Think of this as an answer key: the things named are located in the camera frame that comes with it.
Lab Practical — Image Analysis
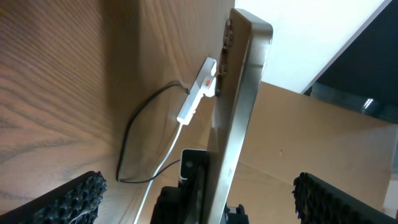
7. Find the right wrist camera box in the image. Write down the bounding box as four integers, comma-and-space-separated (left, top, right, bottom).
178, 149, 208, 184

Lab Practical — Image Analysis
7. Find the white power strip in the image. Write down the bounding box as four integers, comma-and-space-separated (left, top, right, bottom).
177, 57, 217, 125

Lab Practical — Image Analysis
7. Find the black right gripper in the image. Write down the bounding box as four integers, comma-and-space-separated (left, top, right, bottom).
150, 167, 249, 224

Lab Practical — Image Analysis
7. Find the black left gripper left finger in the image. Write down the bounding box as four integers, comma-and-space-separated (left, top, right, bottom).
1, 171, 107, 224

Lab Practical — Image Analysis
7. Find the white USB charger adapter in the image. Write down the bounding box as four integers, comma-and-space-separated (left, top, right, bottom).
200, 76, 217, 98

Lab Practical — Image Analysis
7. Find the black USB charging cable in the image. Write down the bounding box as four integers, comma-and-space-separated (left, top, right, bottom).
116, 80, 191, 184

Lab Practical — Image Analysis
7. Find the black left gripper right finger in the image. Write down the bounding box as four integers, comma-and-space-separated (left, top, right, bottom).
292, 172, 397, 224

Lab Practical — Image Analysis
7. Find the white power strip cord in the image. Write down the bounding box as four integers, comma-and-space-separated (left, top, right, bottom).
132, 123, 184, 224

